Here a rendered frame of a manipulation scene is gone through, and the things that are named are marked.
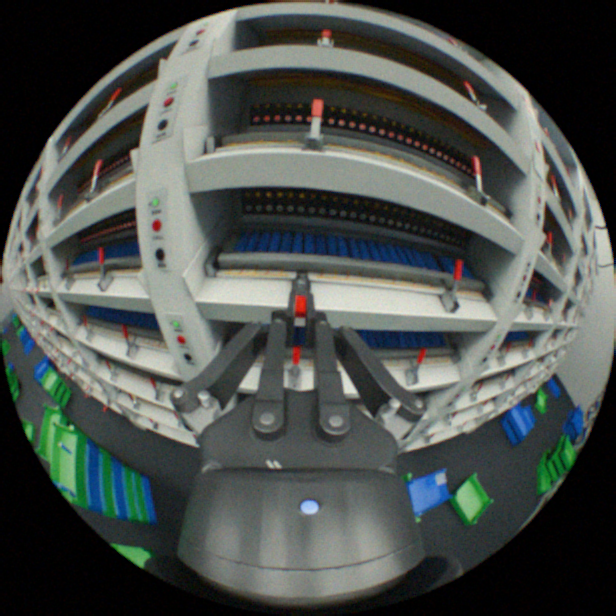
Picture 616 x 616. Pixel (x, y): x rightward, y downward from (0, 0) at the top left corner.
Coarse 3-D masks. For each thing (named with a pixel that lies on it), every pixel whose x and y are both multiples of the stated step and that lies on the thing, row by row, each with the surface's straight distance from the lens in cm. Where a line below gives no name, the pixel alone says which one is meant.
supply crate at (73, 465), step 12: (60, 432) 106; (72, 432) 97; (72, 444) 99; (84, 444) 91; (60, 456) 105; (72, 456) 97; (84, 456) 90; (60, 468) 105; (72, 468) 96; (84, 468) 90; (60, 480) 105; (72, 480) 96; (84, 480) 89; (84, 492) 89; (84, 504) 88
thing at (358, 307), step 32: (224, 224) 41; (320, 224) 41; (352, 224) 41; (192, 288) 30; (224, 288) 31; (256, 288) 30; (288, 288) 29; (320, 288) 30; (352, 288) 31; (352, 320) 30; (384, 320) 32; (416, 320) 34; (448, 320) 39; (480, 320) 46
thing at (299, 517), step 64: (256, 448) 8; (320, 448) 8; (384, 448) 9; (192, 512) 6; (256, 512) 5; (320, 512) 5; (384, 512) 5; (256, 576) 5; (320, 576) 5; (384, 576) 5
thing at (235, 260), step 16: (224, 256) 33; (240, 256) 32; (256, 256) 32; (272, 256) 31; (288, 256) 31; (304, 256) 31; (320, 256) 32; (240, 272) 31; (320, 272) 32; (336, 272) 32; (352, 272) 33; (368, 272) 33; (384, 272) 34; (400, 272) 35; (416, 272) 37; (432, 272) 40; (432, 288) 39; (464, 288) 48; (480, 288) 52
